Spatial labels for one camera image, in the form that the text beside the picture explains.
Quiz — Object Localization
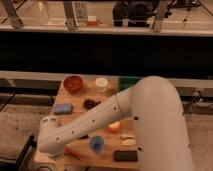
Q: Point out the black rectangular remote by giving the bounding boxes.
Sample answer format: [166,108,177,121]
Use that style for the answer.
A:
[114,150,138,162]

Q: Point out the black chair frame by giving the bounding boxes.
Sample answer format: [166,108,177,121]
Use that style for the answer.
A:
[15,135,37,171]

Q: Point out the yellow banana peel toy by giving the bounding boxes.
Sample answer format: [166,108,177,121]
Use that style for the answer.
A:
[121,134,136,146]

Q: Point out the black office chair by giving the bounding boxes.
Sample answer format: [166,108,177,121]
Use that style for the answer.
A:
[111,0,174,28]

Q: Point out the bunch of dark grapes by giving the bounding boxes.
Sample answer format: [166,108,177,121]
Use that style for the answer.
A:
[83,99,100,109]

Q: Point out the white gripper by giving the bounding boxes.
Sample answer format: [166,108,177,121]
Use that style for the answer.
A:
[33,150,64,171]

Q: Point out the red chili pepper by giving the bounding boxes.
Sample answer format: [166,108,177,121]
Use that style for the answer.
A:
[64,147,83,160]

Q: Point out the green plastic tray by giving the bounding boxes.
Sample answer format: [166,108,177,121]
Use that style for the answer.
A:
[118,77,139,91]

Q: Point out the blue sponge left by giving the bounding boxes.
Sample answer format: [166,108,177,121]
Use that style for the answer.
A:
[54,104,73,115]

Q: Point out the white paper cup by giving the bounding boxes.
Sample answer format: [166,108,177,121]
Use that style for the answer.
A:
[95,77,108,93]

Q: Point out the blue plastic cup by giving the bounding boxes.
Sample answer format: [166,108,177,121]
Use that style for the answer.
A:
[89,136,104,153]

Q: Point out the orange-red bowl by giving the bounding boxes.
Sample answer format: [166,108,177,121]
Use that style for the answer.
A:
[63,76,83,94]

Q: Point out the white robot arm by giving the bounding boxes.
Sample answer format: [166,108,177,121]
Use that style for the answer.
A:
[37,76,194,171]

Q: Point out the orange fruit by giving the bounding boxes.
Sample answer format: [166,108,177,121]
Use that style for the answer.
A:
[107,121,121,133]

